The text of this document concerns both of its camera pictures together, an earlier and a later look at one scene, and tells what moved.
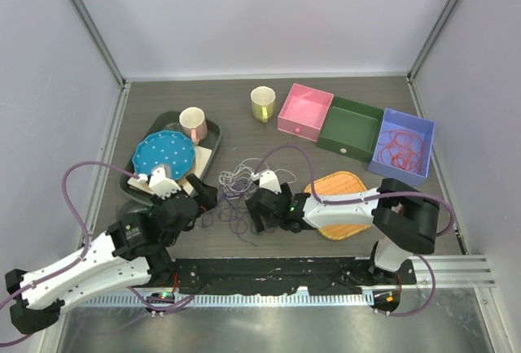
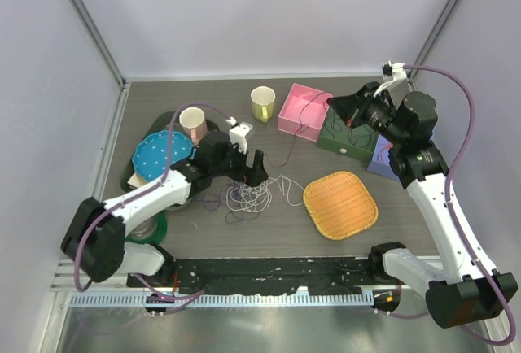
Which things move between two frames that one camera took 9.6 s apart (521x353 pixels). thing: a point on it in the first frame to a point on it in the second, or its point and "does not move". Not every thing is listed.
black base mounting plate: (285, 276) does not move
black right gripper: (258, 220) to (354, 107)
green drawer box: (352, 128) does not move
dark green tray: (168, 121) does not move
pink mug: (193, 121) does not move
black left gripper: (207, 194) to (252, 176)
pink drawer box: (304, 111) does not move
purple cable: (230, 208) to (223, 198)
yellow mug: (262, 98) does not move
